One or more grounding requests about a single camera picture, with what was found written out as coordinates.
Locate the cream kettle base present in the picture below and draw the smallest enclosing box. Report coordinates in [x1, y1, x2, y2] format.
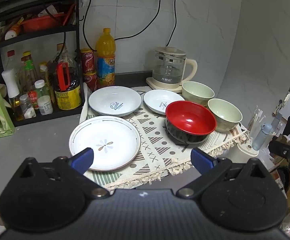
[146, 76, 185, 93]

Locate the white deep plate script print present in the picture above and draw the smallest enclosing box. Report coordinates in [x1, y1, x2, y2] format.
[88, 86, 142, 117]

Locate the red and black bowl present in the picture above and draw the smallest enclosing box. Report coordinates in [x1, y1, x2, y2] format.
[165, 101, 217, 145]

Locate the white utensil holder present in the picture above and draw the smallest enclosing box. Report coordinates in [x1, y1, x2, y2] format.
[237, 107, 266, 158]

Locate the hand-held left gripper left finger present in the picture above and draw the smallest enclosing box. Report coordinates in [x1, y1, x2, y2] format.
[19, 147, 110, 200]

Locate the black hanging cable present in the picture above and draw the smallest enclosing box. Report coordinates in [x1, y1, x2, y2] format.
[82, 0, 97, 52]

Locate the clear bottle red white cap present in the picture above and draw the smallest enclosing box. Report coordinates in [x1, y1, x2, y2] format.
[6, 50, 20, 71]

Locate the orange juice bottle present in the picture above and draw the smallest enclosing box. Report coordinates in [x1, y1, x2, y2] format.
[96, 28, 116, 89]

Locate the sauce bottle green label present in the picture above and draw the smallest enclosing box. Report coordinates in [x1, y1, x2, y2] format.
[20, 51, 40, 98]

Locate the glass electric kettle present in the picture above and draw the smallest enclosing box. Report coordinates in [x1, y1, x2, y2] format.
[151, 46, 198, 86]

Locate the orange and white tube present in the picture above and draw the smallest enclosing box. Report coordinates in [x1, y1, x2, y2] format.
[4, 17, 26, 41]

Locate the patterned fringed table cloth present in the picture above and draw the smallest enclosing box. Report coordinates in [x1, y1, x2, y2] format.
[79, 86, 250, 190]

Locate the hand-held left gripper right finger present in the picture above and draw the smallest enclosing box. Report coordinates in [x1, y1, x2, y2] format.
[175, 147, 270, 200]

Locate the black metal shelf rack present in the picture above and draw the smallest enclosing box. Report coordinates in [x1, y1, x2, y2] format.
[0, 0, 88, 127]

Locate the white plate with flower print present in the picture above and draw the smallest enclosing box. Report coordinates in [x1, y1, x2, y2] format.
[69, 116, 142, 172]

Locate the black kettle power cable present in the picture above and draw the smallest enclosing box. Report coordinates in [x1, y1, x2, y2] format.
[165, 0, 180, 47]

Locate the white spray bottle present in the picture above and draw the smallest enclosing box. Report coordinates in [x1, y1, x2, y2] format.
[1, 68, 25, 121]

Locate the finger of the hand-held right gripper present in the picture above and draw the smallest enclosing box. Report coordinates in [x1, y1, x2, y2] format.
[269, 139, 290, 173]

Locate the pale blue bottle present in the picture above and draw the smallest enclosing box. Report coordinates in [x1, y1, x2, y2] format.
[251, 122, 273, 151]

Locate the small jar white lid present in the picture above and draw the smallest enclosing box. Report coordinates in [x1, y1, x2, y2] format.
[34, 79, 54, 116]

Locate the red plastic basket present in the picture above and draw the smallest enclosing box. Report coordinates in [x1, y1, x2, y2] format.
[20, 13, 65, 32]

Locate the small clear glass jar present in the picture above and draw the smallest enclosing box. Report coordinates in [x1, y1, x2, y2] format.
[19, 94, 37, 119]

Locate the pale green bowl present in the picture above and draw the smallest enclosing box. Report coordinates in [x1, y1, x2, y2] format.
[181, 81, 215, 107]
[207, 98, 243, 133]

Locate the small white plate utensil print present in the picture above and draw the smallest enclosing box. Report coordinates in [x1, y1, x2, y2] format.
[143, 89, 185, 116]

